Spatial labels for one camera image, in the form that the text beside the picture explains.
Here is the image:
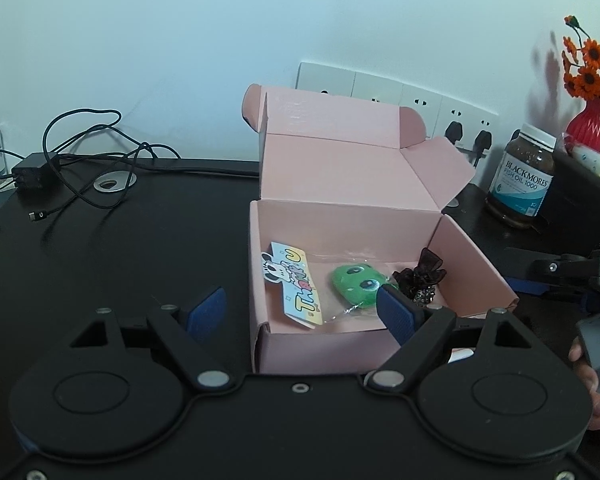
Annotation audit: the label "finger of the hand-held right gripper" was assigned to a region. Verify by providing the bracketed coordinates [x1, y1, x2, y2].
[504, 246, 597, 297]

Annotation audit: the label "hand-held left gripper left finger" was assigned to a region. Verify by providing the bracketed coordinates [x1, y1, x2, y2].
[70, 286, 233, 392]

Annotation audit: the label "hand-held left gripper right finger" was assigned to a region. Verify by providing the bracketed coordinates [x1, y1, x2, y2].
[365, 285, 533, 391]

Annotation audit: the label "black bow hair clip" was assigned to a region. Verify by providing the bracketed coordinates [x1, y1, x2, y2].
[392, 247, 448, 306]

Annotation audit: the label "green frog toy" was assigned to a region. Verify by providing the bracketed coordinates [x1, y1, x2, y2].
[328, 261, 398, 311]

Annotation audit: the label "cartoon thank-you card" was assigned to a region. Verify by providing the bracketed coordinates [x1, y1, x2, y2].
[260, 241, 331, 331]

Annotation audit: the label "pink cardboard box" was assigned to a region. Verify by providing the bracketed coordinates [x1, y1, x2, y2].
[242, 83, 521, 376]

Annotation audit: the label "black desktop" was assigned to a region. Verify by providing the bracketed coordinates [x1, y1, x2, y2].
[0, 157, 600, 376]

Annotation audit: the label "person's right hand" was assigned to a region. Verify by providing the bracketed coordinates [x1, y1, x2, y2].
[569, 335, 600, 431]

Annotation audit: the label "black storage box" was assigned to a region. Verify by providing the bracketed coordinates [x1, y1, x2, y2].
[540, 147, 600, 261]

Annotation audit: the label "brown supplement bottle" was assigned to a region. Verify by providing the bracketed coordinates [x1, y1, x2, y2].
[485, 122, 557, 231]

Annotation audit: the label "white printed packet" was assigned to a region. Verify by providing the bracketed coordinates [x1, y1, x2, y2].
[570, 142, 600, 182]

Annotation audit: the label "red vase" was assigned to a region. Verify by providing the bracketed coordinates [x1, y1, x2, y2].
[565, 99, 600, 154]

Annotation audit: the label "metal desk grommet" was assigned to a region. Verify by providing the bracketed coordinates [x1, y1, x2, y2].
[94, 172, 137, 193]

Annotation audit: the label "orange artificial flowers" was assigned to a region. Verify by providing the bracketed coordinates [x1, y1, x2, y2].
[560, 15, 600, 128]

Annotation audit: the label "black power adapter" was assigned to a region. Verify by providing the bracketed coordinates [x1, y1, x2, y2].
[12, 152, 61, 192]

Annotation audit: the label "black adapter cable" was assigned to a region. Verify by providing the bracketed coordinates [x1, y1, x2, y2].
[28, 108, 181, 222]

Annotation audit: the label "white wall socket panel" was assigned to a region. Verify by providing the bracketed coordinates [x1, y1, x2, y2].
[296, 61, 500, 157]

